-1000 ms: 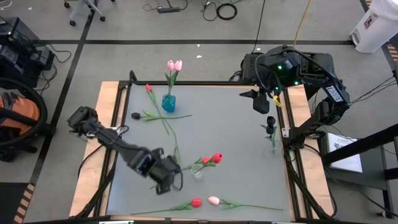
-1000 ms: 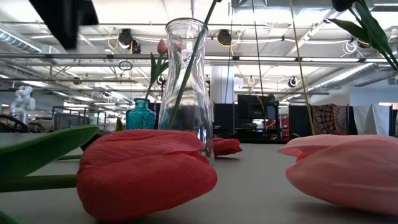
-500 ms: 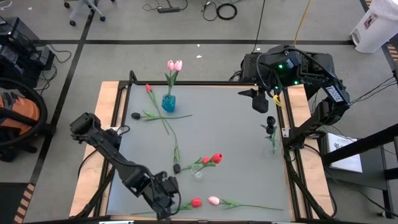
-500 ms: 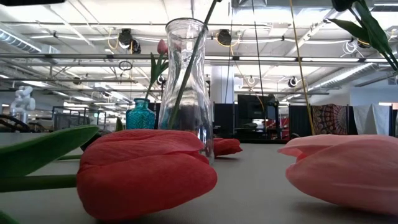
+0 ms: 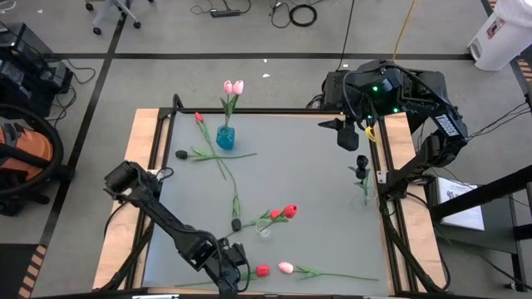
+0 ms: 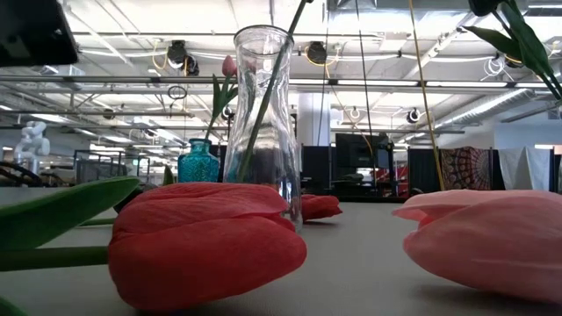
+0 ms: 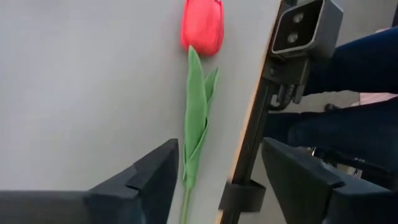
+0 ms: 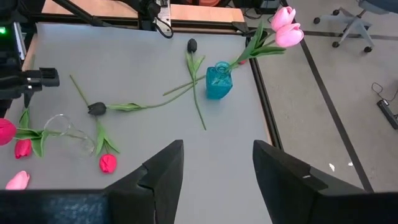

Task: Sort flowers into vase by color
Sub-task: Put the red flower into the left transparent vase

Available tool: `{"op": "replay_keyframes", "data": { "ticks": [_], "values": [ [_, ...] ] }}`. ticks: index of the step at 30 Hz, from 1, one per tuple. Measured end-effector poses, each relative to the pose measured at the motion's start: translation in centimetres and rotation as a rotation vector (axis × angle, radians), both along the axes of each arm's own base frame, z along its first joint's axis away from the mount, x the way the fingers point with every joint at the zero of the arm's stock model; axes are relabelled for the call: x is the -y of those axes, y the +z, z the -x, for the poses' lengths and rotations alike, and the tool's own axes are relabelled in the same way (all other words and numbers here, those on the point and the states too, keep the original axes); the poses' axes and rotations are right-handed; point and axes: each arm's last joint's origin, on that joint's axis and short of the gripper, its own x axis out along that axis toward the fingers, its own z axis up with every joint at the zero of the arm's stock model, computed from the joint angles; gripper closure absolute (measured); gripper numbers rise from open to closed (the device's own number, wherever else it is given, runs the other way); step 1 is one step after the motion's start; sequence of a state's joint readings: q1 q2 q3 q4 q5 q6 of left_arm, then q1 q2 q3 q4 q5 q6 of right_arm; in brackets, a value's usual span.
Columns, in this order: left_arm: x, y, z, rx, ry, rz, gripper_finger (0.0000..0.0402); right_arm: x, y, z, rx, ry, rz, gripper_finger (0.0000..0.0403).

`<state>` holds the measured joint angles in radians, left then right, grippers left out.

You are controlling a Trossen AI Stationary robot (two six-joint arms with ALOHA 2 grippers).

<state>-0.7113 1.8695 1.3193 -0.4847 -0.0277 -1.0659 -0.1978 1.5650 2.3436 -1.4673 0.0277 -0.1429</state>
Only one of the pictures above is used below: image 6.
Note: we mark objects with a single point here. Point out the green plant leaves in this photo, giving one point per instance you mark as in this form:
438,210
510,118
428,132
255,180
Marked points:
483,6

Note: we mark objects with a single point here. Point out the teal textured glass vase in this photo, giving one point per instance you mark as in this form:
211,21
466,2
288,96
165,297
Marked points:
197,167

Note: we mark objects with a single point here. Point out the black monitor on stand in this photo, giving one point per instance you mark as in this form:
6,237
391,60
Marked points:
355,151

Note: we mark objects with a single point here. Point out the white hanging cloth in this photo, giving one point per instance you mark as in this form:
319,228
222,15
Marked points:
524,169

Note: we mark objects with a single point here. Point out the black partition panel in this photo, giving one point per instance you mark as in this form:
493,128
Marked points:
495,171
316,167
421,171

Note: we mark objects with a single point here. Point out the pink artificial tulip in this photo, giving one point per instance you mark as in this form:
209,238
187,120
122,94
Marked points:
247,66
483,246
229,66

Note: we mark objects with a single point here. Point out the red artificial tulip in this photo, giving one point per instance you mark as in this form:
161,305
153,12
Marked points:
320,206
268,92
206,246

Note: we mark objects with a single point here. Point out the white robot figure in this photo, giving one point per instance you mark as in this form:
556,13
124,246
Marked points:
33,140

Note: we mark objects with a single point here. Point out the tall clear glass carafe vase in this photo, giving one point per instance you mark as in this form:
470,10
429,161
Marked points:
283,131

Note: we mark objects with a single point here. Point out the red patterned tapestry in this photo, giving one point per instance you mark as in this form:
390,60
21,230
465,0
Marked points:
465,169

